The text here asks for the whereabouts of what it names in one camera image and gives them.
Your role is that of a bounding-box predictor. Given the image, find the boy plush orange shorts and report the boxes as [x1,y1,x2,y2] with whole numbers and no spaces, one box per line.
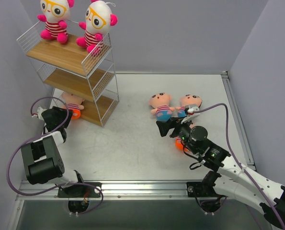
[61,92,85,119]
[174,122,197,152]

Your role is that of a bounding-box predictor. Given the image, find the white panda plush yellow glasses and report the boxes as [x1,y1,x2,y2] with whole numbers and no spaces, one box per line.
[37,0,75,44]

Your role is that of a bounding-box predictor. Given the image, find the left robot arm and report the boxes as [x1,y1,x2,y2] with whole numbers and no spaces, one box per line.
[20,106,86,197]

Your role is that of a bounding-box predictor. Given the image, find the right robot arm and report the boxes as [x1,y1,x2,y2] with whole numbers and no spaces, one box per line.
[156,117,285,230]

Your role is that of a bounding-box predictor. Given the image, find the boy plush blue shorts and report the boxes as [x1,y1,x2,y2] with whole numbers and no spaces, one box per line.
[149,92,175,122]
[176,94,203,117]

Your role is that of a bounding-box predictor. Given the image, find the white wire wooden shelf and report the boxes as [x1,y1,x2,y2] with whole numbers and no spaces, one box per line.
[17,21,119,127]

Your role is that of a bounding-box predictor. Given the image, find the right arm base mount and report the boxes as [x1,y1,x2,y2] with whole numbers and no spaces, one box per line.
[186,171,226,198]

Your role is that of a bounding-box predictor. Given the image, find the aluminium table edge rail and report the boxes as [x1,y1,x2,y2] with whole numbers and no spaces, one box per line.
[221,71,256,170]

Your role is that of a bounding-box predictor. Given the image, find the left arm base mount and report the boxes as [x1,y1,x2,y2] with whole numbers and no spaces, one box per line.
[57,182,102,198]

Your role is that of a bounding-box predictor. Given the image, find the front aluminium rail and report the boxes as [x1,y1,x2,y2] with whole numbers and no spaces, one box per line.
[15,181,270,201]

